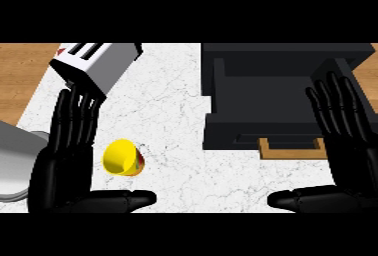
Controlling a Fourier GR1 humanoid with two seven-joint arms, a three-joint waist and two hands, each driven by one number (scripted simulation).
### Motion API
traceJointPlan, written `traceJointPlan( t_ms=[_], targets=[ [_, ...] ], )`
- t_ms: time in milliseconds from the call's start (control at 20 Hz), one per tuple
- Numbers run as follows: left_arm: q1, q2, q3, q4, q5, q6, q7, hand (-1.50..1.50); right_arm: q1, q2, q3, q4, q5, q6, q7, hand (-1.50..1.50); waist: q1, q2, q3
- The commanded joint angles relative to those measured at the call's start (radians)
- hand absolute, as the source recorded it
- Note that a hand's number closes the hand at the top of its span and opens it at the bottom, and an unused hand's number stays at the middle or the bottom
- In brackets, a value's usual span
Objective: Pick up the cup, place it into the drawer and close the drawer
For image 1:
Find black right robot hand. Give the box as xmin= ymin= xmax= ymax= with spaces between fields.
xmin=266 ymin=71 xmax=378 ymax=214

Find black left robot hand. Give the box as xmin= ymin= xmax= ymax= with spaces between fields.
xmin=26 ymin=87 xmax=158 ymax=214

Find yellow cup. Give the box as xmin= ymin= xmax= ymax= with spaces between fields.
xmin=100 ymin=138 xmax=146 ymax=177

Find dark grey open drawer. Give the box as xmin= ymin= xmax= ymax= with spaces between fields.
xmin=199 ymin=42 xmax=378 ymax=151

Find white and black toaster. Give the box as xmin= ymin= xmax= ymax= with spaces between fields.
xmin=49 ymin=42 xmax=145 ymax=100

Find wooden drawer handle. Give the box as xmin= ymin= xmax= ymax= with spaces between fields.
xmin=257 ymin=136 xmax=329 ymax=161

